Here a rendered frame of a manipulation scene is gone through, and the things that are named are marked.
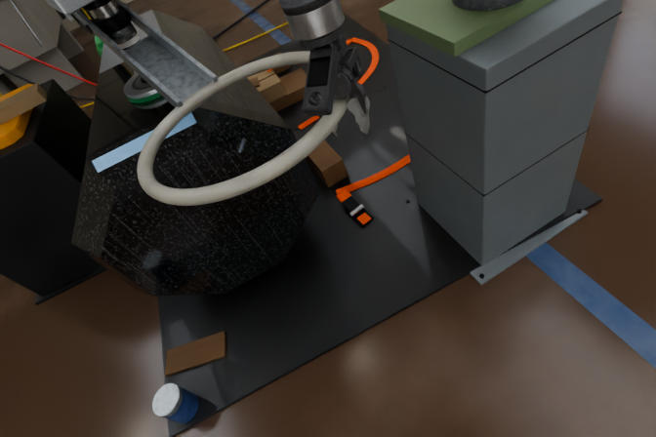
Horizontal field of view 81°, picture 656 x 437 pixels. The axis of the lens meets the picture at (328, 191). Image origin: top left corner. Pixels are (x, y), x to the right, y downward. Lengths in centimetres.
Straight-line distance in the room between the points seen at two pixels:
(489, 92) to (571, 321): 84
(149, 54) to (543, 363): 149
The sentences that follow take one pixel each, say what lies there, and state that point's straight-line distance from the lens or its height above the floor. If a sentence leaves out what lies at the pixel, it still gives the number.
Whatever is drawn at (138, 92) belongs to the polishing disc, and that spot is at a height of 85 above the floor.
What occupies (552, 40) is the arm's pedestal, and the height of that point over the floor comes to 83.
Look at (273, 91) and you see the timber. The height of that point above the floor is 16.
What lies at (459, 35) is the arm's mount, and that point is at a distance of 97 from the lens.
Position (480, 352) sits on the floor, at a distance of 143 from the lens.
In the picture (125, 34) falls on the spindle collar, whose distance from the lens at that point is 137.
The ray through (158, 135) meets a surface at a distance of 97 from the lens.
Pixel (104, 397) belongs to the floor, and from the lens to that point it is 193.
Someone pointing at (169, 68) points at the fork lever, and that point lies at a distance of 119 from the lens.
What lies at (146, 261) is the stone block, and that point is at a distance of 147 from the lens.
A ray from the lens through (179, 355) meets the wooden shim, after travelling 174.
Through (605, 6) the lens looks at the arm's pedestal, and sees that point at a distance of 115.
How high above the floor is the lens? 136
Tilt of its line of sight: 46 degrees down
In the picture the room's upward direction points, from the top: 24 degrees counter-clockwise
